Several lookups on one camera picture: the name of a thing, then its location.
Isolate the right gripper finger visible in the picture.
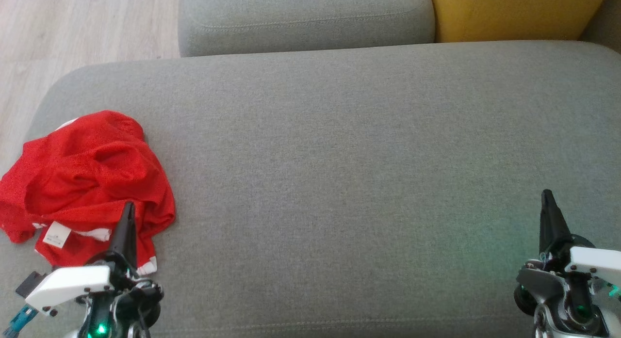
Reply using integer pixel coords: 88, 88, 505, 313
548, 190, 574, 258
539, 189, 554, 258

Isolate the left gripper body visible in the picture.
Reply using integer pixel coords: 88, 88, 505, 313
25, 260, 163, 329

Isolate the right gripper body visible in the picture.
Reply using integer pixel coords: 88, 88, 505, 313
539, 236, 621, 286

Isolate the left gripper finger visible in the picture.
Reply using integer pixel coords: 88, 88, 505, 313
122, 202, 138, 271
109, 201, 130, 266

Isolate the red mesh jersey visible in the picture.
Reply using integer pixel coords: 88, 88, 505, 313
0, 110, 168, 244

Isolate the large yellow sofa back cushion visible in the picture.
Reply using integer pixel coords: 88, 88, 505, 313
429, 0, 611, 43

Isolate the taupe partition panel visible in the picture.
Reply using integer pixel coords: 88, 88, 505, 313
580, 0, 621, 42

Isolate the grey back cushion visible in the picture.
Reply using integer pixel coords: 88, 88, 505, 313
178, 0, 436, 57

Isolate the teal left camera connector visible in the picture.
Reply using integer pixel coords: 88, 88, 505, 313
2, 306, 38, 336

